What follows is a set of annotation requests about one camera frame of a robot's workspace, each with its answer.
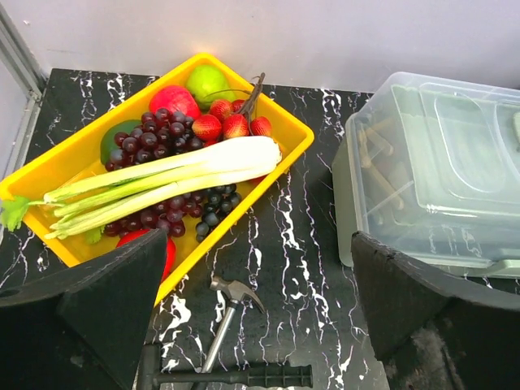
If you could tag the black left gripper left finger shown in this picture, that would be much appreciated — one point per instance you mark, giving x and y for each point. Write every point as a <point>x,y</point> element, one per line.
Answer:
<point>83,327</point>

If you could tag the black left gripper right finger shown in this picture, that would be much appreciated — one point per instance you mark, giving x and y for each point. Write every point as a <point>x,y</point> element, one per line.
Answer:
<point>431,329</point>

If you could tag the black handled tool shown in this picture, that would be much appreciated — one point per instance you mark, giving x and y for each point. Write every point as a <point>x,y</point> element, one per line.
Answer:
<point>150,376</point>

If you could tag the steel claw hammer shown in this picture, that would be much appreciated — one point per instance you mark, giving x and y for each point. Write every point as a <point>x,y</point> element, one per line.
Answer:
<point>236,292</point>

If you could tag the clear green tool box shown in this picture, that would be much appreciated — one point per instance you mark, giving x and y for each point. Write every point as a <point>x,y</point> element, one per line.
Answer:
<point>430,167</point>

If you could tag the red tomato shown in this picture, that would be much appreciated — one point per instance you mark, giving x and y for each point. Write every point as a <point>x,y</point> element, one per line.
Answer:
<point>171,249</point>

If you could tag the celery stalk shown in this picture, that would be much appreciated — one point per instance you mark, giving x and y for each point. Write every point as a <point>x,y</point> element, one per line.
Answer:
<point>88,205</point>

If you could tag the dark grape bunch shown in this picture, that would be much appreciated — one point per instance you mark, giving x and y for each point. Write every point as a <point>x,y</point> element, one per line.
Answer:
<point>207,208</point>

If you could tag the green avocado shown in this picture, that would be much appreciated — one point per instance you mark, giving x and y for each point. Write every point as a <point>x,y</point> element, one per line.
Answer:
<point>108,141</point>

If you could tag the purple grape bunch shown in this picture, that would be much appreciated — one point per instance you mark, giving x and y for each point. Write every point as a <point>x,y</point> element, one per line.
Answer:
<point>161,134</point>

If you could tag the red apple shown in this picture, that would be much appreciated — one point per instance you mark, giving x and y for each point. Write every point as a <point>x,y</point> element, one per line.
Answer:
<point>175,98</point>

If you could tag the strawberry bunch on stem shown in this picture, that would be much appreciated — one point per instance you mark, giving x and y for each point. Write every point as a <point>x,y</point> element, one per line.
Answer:
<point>223,122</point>

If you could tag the green apple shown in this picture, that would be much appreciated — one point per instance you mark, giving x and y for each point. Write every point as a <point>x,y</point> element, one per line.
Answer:
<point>207,83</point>

